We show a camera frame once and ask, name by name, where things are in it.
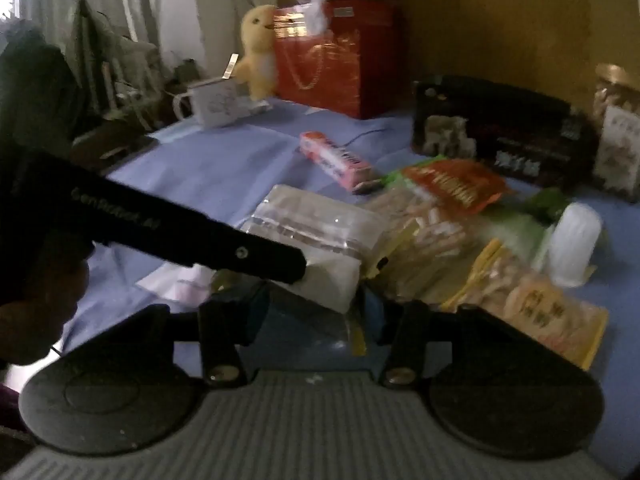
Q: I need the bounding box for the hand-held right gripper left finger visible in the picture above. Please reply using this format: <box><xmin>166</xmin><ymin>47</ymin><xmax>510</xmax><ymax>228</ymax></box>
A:
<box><xmin>120</xmin><ymin>282</ymin><xmax>273</xmax><ymax>388</ymax></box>

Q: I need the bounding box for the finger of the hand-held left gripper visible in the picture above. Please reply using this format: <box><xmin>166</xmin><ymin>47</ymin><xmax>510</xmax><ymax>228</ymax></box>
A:
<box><xmin>192</xmin><ymin>215</ymin><xmax>307</xmax><ymax>284</ymax></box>

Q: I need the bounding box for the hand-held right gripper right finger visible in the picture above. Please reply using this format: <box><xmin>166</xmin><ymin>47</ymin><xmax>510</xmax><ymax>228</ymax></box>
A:
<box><xmin>361</xmin><ymin>287</ymin><xmax>531</xmax><ymax>388</ymax></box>

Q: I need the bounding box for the clear packet of white snacks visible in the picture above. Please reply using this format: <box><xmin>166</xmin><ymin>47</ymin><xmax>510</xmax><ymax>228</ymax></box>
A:
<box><xmin>240</xmin><ymin>184</ymin><xmax>387</xmax><ymax>314</ymax></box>

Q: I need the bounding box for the green clear packet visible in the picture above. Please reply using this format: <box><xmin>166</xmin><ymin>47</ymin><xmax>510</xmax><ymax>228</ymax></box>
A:
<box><xmin>520</xmin><ymin>187</ymin><xmax>572</xmax><ymax>225</ymax></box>

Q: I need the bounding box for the person's left hand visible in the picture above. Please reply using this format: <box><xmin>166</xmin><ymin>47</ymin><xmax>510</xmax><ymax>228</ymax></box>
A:
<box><xmin>0</xmin><ymin>242</ymin><xmax>92</xmax><ymax>367</ymax></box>

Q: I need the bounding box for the blue bed sheet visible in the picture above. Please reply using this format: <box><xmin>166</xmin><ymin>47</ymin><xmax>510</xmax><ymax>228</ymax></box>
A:
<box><xmin>57</xmin><ymin>97</ymin><xmax>640</xmax><ymax>463</ymax></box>

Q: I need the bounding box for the orange label snack bag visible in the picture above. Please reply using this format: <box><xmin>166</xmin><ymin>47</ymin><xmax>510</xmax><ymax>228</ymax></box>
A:
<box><xmin>360</xmin><ymin>157</ymin><xmax>514</xmax><ymax>302</ymax></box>

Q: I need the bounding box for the pink snack box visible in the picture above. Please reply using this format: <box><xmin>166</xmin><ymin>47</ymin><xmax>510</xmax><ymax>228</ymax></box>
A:
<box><xmin>299</xmin><ymin>131</ymin><xmax>384</xmax><ymax>195</ymax></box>

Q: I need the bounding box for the hanging grey cloth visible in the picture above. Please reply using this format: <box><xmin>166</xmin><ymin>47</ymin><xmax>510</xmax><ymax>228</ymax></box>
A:
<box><xmin>65</xmin><ymin>0</ymin><xmax>162</xmax><ymax>113</ymax></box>

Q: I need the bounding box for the white printed mug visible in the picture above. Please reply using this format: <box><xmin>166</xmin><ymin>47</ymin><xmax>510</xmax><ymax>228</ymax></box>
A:
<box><xmin>172</xmin><ymin>77</ymin><xmax>252</xmax><ymax>129</ymax></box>

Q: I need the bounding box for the yellow cracker bag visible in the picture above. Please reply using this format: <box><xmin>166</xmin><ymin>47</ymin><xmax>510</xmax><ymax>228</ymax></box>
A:
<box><xmin>440</xmin><ymin>239</ymin><xmax>610</xmax><ymax>370</ymax></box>

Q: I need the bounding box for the yellow plush duck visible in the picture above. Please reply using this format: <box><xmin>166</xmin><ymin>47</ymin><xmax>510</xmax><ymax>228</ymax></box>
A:
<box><xmin>232</xmin><ymin>4</ymin><xmax>279</xmax><ymax>102</ymax></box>

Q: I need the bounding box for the red gift bag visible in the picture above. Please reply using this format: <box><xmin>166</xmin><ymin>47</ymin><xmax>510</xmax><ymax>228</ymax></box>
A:
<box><xmin>272</xmin><ymin>0</ymin><xmax>402</xmax><ymax>121</ymax></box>

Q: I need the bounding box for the light curtain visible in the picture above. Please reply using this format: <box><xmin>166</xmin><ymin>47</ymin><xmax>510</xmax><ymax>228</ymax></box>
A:
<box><xmin>15</xmin><ymin>0</ymin><xmax>281</xmax><ymax>92</ymax></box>

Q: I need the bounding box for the white plastic container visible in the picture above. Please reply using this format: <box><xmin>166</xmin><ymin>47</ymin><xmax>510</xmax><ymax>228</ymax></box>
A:
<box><xmin>532</xmin><ymin>201</ymin><xmax>604</xmax><ymax>289</ymax></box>

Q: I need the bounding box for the dark box with sheep picture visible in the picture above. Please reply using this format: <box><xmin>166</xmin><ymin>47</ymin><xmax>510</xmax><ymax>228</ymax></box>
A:
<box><xmin>411</xmin><ymin>76</ymin><xmax>599</xmax><ymax>189</ymax></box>

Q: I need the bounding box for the glass jar with gold lid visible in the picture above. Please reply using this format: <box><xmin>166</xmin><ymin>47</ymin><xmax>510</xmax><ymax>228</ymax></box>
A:
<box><xmin>591</xmin><ymin>63</ymin><xmax>640</xmax><ymax>192</ymax></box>

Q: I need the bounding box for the wooden headboard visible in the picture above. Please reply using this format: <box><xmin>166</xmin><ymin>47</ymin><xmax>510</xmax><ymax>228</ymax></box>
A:
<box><xmin>387</xmin><ymin>0</ymin><xmax>640</xmax><ymax>113</ymax></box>

